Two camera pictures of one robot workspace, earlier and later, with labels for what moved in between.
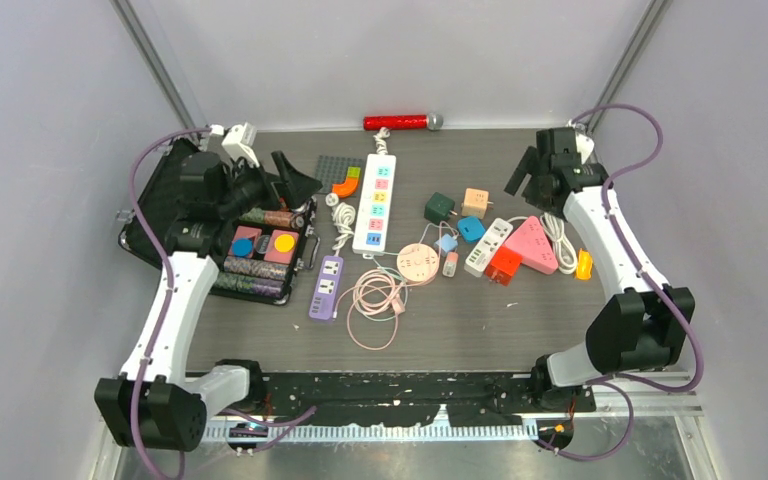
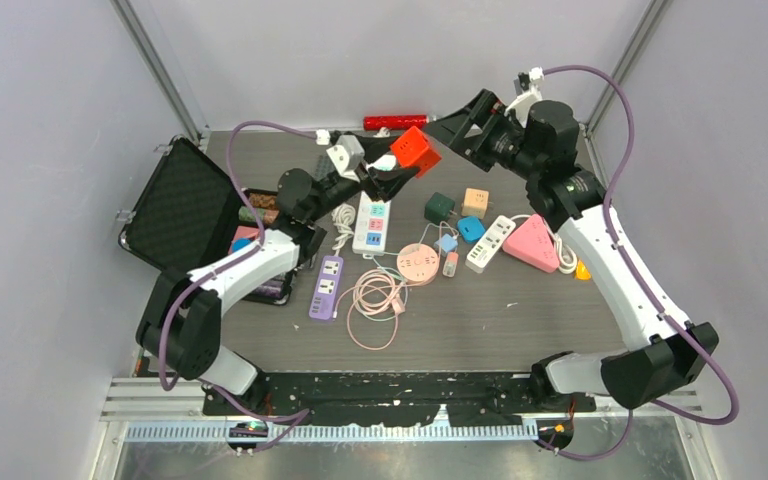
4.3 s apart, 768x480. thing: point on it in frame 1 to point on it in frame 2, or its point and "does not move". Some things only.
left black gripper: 296,186 to 384,183
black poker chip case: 262,250 does not move
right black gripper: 526,167 to 485,113
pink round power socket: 418,264 does not move
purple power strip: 326,292 does not move
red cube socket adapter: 504,265 to 412,148
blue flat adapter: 471,229 does not move
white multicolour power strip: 375,203 does not move
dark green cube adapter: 439,208 does not move
